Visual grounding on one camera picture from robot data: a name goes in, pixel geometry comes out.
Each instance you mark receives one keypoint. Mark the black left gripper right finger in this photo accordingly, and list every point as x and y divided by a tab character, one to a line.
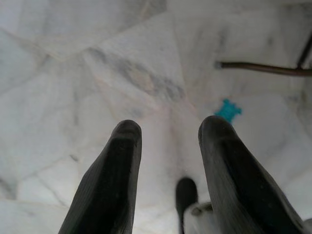
234	185

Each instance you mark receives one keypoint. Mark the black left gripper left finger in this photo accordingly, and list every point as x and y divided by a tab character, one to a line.
114	185

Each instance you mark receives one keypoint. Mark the black robot foot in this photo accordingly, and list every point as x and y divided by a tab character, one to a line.
186	195

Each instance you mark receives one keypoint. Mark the small teal toy piece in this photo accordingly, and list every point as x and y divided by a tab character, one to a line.
228	109

